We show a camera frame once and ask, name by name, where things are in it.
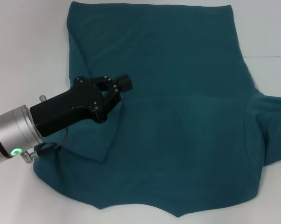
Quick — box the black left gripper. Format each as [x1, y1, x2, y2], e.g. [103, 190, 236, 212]
[29, 74, 134, 138]

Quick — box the teal blue shirt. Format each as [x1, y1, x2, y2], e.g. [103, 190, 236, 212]
[32, 1, 281, 212]

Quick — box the left gripper cable with plugs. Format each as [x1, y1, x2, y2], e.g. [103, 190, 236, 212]
[21, 94, 69, 164]

